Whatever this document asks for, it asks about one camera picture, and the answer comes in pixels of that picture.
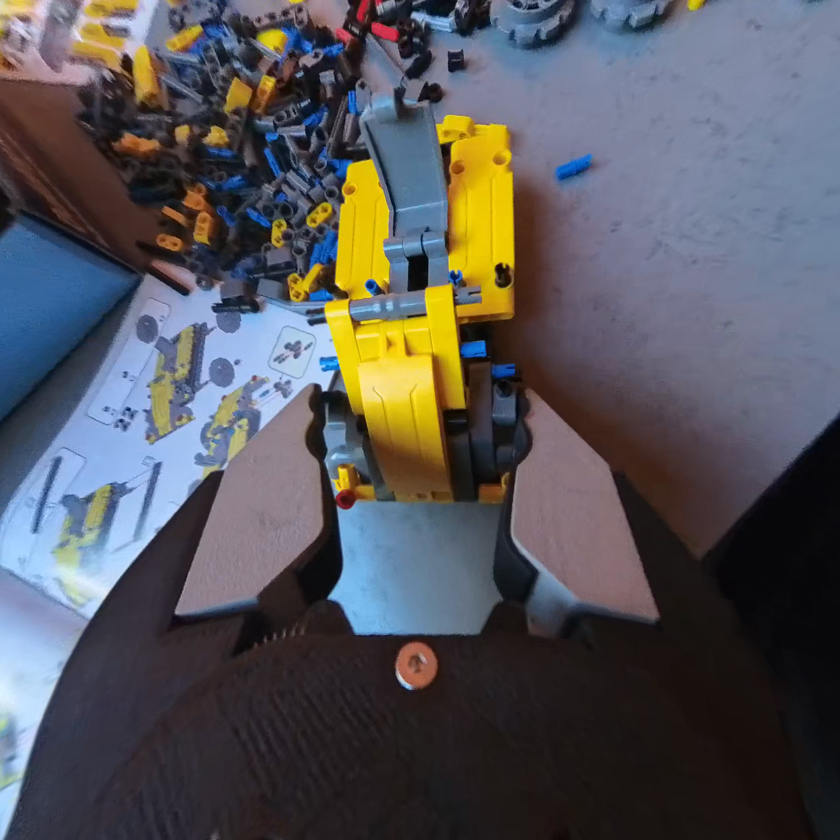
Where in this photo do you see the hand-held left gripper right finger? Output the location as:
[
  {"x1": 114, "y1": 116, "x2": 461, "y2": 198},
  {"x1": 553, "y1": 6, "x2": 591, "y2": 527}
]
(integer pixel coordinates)
[{"x1": 495, "y1": 387, "x2": 660, "y2": 634}]

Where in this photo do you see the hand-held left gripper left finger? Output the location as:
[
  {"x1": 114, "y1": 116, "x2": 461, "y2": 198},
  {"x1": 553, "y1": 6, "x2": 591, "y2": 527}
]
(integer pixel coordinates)
[{"x1": 174, "y1": 384, "x2": 345, "y2": 618}]

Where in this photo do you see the yellow grey brick vehicle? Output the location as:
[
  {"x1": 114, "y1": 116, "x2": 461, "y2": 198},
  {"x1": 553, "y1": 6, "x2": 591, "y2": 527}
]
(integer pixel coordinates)
[{"x1": 308, "y1": 88, "x2": 526, "y2": 509}]

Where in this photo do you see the pile of mixed brick parts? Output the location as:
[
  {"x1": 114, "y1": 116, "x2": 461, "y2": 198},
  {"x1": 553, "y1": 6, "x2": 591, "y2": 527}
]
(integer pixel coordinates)
[{"x1": 66, "y1": 0, "x2": 368, "y2": 312}]

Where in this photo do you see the grey desk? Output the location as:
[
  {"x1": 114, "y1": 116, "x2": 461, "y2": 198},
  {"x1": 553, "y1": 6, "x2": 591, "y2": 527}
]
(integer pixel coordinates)
[{"x1": 0, "y1": 0, "x2": 840, "y2": 637}]

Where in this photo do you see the white instruction booklet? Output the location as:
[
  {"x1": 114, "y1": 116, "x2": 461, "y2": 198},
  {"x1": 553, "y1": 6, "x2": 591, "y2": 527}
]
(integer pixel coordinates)
[{"x1": 0, "y1": 272, "x2": 342, "y2": 621}]

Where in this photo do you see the person's dark clothing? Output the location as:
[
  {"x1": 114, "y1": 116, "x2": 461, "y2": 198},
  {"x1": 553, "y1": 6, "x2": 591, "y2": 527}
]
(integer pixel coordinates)
[{"x1": 702, "y1": 413, "x2": 840, "y2": 840}]

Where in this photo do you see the blue cardboard box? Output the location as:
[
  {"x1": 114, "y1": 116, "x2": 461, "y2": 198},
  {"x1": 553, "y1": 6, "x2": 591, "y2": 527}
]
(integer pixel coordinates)
[{"x1": 0, "y1": 72, "x2": 155, "y2": 424}]

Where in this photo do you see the group of grey toy wheels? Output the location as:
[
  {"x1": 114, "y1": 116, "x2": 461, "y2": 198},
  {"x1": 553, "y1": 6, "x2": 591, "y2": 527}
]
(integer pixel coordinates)
[{"x1": 489, "y1": 0, "x2": 677, "y2": 50}]

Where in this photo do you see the yellow sticker sheet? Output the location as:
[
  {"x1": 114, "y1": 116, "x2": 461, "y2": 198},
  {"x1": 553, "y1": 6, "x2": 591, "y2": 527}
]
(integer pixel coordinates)
[{"x1": 0, "y1": 0, "x2": 158, "y2": 73}]

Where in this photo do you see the heap of black red pins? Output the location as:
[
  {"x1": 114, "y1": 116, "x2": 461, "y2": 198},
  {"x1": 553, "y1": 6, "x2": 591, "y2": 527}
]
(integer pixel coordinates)
[{"x1": 335, "y1": 0, "x2": 493, "y2": 73}]

